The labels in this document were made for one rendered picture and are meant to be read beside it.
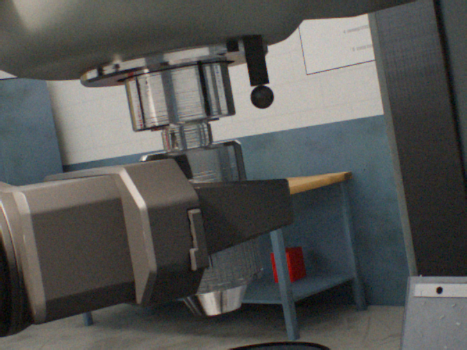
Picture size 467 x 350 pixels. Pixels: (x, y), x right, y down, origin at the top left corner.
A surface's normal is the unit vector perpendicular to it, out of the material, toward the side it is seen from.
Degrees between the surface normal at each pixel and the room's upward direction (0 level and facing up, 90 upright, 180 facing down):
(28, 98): 90
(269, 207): 90
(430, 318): 63
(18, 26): 115
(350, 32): 90
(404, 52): 90
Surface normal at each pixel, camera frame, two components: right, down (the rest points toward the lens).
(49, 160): 0.69, -0.08
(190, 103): 0.20, 0.02
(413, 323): -0.70, -0.30
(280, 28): 0.65, 0.72
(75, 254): 0.51, -0.04
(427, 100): -0.70, 0.16
